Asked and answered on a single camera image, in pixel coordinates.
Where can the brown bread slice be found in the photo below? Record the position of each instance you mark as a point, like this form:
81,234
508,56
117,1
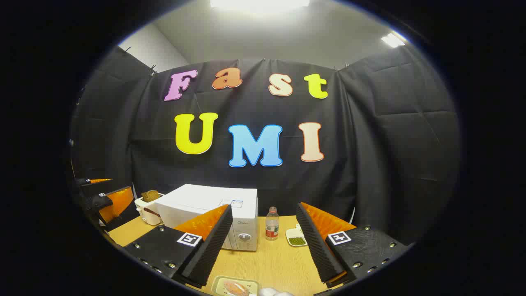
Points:
150,195

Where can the clear plastic bottle red label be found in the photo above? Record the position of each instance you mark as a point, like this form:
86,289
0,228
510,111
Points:
272,226

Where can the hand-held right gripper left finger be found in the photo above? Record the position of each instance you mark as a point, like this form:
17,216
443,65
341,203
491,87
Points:
213,246

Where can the white divided tray with beans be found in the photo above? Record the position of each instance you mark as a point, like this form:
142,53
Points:
294,237

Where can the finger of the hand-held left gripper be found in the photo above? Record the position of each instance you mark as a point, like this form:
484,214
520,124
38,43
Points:
92,181
119,203

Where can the white microwave oven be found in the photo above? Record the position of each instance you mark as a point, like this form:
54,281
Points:
205,201

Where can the white toaster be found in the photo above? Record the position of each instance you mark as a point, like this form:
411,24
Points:
148,217

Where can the pale green food tray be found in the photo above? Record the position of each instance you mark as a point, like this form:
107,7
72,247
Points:
218,285

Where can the black backdrop cloth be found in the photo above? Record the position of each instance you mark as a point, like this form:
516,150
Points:
370,144

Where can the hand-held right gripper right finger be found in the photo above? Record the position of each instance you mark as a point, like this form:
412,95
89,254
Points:
316,250

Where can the ceiling light panel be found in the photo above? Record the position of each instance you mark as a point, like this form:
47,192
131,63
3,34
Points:
259,3
392,40

